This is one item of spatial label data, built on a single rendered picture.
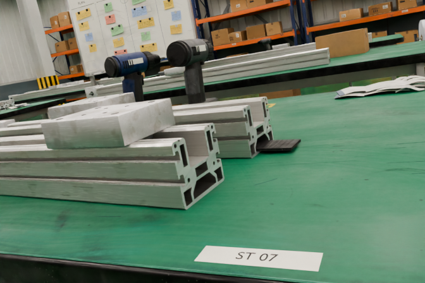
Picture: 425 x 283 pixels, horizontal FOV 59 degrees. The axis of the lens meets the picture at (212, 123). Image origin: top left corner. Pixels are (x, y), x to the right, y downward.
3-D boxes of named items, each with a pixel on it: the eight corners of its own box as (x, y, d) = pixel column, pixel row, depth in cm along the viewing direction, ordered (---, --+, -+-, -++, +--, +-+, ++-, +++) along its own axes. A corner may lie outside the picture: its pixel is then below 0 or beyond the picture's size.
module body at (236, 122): (-10, 161, 104) (-19, 131, 102) (23, 150, 112) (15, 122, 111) (251, 158, 61) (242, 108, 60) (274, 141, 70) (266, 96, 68)
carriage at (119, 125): (51, 166, 56) (39, 122, 55) (105, 144, 65) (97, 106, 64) (129, 167, 48) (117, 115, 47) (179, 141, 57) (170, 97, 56)
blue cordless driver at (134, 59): (117, 134, 107) (98, 58, 103) (169, 117, 121) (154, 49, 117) (133, 135, 102) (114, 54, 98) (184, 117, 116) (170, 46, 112)
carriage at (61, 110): (55, 137, 85) (47, 108, 84) (92, 124, 94) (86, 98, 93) (104, 134, 77) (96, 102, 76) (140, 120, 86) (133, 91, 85)
